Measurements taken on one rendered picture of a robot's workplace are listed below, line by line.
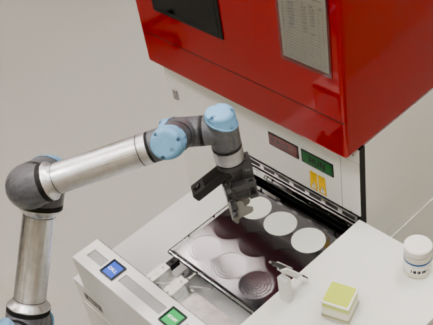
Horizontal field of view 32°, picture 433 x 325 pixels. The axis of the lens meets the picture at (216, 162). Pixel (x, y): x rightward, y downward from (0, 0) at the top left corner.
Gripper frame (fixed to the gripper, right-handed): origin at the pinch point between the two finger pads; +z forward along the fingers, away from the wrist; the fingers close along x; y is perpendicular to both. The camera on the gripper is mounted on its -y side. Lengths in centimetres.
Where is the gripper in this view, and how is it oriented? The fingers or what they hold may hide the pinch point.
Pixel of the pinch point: (234, 219)
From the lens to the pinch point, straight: 202.5
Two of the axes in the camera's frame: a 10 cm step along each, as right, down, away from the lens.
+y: 9.6, -2.7, 0.7
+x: -2.2, -5.9, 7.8
